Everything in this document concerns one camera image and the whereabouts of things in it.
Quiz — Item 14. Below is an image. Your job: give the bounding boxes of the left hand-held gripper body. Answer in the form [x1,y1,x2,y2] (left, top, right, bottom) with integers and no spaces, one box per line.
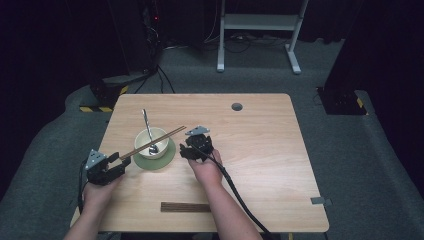
[84,148,128,187]

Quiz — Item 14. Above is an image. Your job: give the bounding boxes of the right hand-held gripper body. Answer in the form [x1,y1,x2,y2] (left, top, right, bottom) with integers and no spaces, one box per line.
[184,125,215,164]

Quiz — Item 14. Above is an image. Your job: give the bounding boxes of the thin brown wooden chopstick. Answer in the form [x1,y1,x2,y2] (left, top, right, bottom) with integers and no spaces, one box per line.
[119,125,186,159]
[120,126,188,161]

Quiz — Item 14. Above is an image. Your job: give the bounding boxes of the cream ceramic bowl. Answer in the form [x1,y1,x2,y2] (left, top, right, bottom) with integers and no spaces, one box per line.
[133,126,171,160]

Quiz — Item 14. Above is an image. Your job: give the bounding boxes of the row of brown chopsticks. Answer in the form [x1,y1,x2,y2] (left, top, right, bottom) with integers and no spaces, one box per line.
[160,201,212,214]

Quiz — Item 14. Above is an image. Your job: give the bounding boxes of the person's left hand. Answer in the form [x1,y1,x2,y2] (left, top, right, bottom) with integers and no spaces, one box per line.
[81,172,125,215]

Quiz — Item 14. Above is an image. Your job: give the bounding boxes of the person's right hand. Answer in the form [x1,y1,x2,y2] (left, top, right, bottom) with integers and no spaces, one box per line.
[187,148,224,188]

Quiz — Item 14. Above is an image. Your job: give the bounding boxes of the round green coaster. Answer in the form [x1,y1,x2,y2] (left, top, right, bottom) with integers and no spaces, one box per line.
[132,137,177,172]

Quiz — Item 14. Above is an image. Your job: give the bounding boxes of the metal spoon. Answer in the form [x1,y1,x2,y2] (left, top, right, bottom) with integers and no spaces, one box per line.
[141,108,160,156]

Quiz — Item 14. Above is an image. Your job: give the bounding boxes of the black yellow-striped stand base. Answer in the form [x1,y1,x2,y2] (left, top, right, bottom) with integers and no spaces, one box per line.
[316,86,370,117]
[78,74,130,114]

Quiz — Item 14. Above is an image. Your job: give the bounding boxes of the black equipment rack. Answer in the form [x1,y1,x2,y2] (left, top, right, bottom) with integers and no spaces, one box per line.
[109,0,165,74]

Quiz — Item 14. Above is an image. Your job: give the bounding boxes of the grey tape piece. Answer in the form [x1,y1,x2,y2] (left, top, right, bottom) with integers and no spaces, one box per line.
[310,196,333,206]

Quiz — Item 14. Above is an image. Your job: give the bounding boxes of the white metal stand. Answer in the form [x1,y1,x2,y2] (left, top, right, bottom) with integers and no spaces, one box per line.
[216,0,310,75]

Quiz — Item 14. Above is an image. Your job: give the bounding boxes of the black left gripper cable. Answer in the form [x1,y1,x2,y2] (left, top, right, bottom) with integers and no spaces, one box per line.
[76,159,89,215]

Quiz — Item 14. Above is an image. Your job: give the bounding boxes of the black floor cables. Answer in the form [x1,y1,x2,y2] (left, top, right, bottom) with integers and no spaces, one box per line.
[134,64,176,95]

